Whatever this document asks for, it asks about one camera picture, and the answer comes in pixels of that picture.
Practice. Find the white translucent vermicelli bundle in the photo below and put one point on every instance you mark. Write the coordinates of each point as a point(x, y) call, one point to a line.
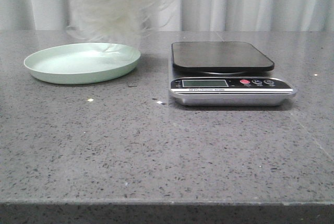
point(118, 21)

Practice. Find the black silver kitchen scale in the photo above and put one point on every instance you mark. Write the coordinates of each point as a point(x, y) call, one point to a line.
point(224, 73)

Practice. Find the light green round plate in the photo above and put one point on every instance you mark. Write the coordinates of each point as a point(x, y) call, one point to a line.
point(82, 63)

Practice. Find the grey pleated curtain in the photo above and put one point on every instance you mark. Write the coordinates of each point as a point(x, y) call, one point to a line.
point(188, 15)

